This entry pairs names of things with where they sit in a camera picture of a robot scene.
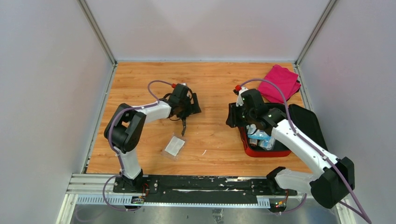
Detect brown medicine bottle orange cap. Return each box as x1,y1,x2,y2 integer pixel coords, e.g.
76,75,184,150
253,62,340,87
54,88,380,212
249,138,258,147

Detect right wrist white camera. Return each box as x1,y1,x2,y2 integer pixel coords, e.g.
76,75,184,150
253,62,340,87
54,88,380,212
234,85,248,107

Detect black handled scissors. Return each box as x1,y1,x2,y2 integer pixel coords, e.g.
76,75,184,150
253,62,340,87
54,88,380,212
181,118,187,136

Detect red black medicine kit case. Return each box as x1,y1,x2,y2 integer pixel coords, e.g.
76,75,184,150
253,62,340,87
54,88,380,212
237,103,335,163

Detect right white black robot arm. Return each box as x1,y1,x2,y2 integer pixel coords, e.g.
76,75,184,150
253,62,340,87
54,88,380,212
226,86,355,209

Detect pink folded cloth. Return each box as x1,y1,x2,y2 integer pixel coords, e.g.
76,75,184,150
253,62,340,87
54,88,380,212
258,64,301,104

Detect clear bag teal header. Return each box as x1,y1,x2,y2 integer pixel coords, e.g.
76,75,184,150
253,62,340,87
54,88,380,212
258,139,275,151

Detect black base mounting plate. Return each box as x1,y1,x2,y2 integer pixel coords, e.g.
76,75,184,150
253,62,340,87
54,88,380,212
113,175,297,205

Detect clear bag white gauze pad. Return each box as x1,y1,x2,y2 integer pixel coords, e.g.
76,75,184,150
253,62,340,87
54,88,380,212
161,133,187,161

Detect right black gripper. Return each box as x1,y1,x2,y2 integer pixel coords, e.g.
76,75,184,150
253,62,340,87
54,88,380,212
226,101,255,128

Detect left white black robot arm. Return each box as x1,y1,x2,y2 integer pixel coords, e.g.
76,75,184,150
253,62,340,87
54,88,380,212
104,84,201,193

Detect blue white mask packet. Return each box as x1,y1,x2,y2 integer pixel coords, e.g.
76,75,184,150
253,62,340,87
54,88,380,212
246,124,271,143

